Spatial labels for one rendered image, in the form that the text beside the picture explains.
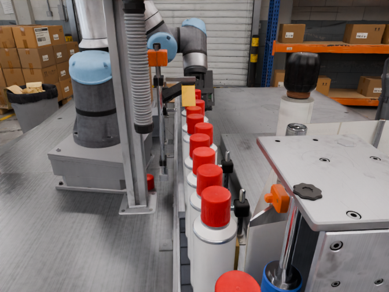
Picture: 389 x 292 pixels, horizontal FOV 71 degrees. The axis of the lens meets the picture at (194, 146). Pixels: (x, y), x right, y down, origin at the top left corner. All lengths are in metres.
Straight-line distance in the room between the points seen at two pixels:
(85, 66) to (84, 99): 0.08
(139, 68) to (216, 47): 4.47
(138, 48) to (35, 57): 3.78
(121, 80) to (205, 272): 0.39
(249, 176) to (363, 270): 0.52
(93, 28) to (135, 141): 0.38
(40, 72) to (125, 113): 3.65
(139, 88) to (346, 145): 0.31
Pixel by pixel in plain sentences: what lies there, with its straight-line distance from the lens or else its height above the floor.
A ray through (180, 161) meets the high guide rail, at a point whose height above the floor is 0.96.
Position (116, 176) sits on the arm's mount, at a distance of 0.74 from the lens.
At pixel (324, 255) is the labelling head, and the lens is 0.21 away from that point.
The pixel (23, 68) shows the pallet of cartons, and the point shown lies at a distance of 4.34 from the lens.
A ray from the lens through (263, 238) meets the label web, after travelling 0.32.
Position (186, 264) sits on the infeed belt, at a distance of 0.51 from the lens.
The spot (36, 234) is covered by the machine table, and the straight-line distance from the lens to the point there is 0.71.
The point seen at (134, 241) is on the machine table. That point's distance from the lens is 0.62.
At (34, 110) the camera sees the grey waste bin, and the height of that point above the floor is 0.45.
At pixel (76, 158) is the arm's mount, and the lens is 0.76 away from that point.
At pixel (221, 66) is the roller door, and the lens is 4.94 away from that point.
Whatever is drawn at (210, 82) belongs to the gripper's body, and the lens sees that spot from 0.83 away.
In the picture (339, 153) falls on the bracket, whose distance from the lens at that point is 0.29.
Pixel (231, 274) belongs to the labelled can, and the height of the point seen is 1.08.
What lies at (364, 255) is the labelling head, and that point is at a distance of 0.23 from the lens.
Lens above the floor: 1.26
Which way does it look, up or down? 25 degrees down
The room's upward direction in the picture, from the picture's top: straight up
